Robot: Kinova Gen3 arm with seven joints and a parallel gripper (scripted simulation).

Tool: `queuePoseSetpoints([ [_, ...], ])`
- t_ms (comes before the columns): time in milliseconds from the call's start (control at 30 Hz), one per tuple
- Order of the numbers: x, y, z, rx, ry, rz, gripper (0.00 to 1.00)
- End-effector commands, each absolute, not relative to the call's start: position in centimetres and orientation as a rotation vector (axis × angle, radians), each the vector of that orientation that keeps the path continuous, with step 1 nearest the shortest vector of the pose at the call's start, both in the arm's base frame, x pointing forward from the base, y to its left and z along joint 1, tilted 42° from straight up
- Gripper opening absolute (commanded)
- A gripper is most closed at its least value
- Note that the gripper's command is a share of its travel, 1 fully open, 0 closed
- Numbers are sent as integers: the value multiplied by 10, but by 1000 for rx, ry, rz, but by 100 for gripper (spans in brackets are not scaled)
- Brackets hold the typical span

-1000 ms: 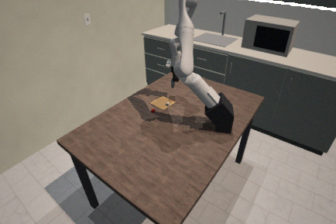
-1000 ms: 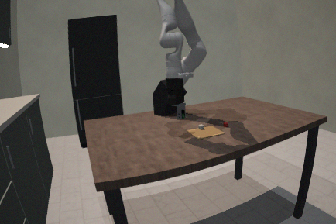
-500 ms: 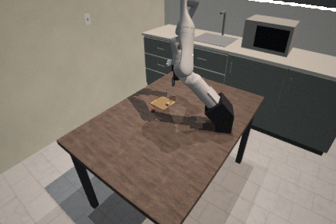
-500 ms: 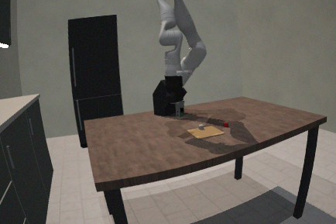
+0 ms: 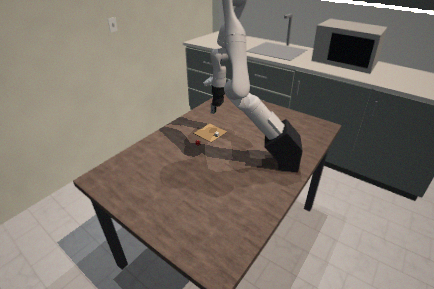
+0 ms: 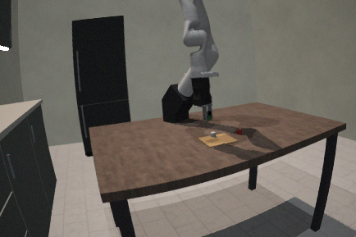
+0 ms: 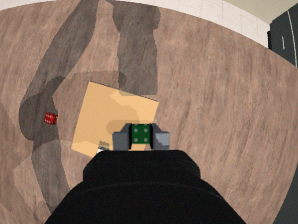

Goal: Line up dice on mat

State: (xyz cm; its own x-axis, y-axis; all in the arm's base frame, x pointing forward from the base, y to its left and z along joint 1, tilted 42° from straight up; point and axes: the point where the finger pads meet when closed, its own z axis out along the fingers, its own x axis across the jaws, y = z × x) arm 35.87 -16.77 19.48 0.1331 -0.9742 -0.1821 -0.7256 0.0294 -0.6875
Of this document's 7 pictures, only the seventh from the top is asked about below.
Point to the dark red die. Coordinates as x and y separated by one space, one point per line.
50 118

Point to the green die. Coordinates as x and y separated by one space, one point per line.
140 134

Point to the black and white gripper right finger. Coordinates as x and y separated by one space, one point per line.
159 140

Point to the tan square mat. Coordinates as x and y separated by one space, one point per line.
105 110

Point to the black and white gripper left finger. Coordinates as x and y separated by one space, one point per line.
123 140

